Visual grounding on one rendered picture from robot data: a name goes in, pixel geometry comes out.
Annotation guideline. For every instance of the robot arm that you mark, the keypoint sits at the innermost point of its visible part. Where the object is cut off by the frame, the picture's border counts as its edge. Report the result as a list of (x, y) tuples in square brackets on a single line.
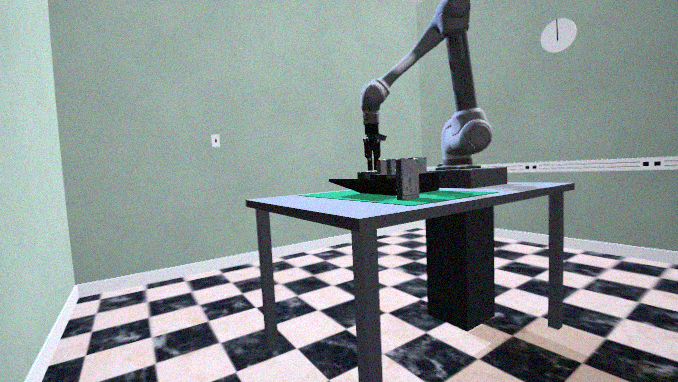
[(471, 132)]

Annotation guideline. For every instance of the status display screen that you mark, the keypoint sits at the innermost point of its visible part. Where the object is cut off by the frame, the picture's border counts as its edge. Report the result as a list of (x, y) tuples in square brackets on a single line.
[(364, 186)]

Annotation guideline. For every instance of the green flat mat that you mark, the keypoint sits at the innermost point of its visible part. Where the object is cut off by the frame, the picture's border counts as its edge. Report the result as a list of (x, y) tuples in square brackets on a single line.
[(425, 198)]

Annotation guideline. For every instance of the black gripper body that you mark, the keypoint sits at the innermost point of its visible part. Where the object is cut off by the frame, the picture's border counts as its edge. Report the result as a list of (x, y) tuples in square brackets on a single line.
[(370, 130)]

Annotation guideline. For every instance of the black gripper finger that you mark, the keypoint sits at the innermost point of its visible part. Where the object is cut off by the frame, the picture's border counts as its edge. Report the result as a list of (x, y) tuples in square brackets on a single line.
[(368, 154), (376, 152)]

